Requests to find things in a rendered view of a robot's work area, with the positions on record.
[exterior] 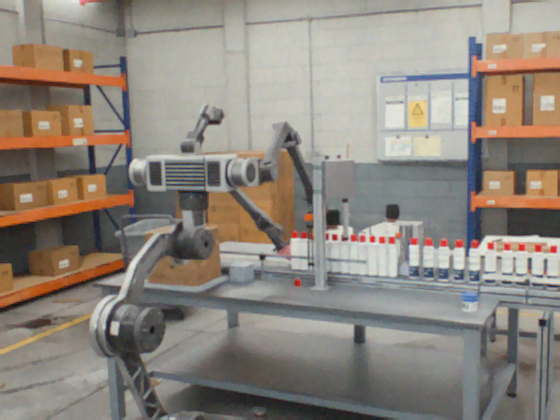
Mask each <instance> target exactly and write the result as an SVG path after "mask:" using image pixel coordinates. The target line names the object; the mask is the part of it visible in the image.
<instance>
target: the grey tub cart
mask: <svg viewBox="0 0 560 420"><path fill-rule="evenodd" d="M165 217H166V218H168V219H146V220H140V221H138V222H136V224H133V225H131V226H129V227H126V228H124V226H123V219H124V218H165ZM179 220H180V221H183V219H172V217H171V216H169V215H124V216H122V217H121V218H120V228H121V230H119V231H117V232H116V233H115V236H117V237H120V243H121V249H122V260H123V263H124V271H125V273H128V271H129V267H130V265H131V263H132V261H133V260H134V258H135V257H136V256H137V255H138V252H139V251H140V250H141V249H142V247H144V246H145V245H146V236H145V232H147V231H151V230H155V229H159V228H164V227H168V226H172V225H174V224H175V222H176V221H179ZM138 305H140V306H151V307H156V308H159V309H176V310H179V315H180V319H181V320H184V316H185V313H184V309H185V308H186V307H187V306H185V305H176V304H166V303H156V302H148V301H139V304H138Z"/></svg>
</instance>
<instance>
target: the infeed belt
mask: <svg viewBox="0 0 560 420"><path fill-rule="evenodd" d="M234 263H237V262H224V261H221V265H227V266H228V265H230V264H234ZM264 269H267V270H281V271H294V272H306V273H308V271H300V270H291V266H279V265H265V264H264ZM327 274H333V275H346V276H360V277H373V278H386V279H400V280H413V281H427V283H440V284H452V285H466V286H478V287H480V286H481V284H482V282H483V281H480V284H478V285H472V284H468V280H464V283H461V284H458V283H453V279H449V281H438V278H434V280H423V277H419V279H410V278H408V276H402V275H398V277H393V278H391V277H387V276H386V277H379V276H369V275H364V276H362V275H358V274H357V275H352V274H349V273H348V274H341V273H331V272H328V273H327Z"/></svg>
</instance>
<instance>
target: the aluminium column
mask: <svg viewBox="0 0 560 420"><path fill-rule="evenodd" d="M312 160H313V164H318V166H320V164H322V160H324V155H314V156H313V157H312ZM313 189H322V170H313ZM313 203H314V245H315V288H323V289H324V288H326V287H327V256H326V208H325V199H323V196H322V195H313Z"/></svg>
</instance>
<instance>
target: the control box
mask: <svg viewBox="0 0 560 420"><path fill-rule="evenodd" d="M322 196H323V199H326V200H330V199H342V198H355V159H329V160H322Z"/></svg>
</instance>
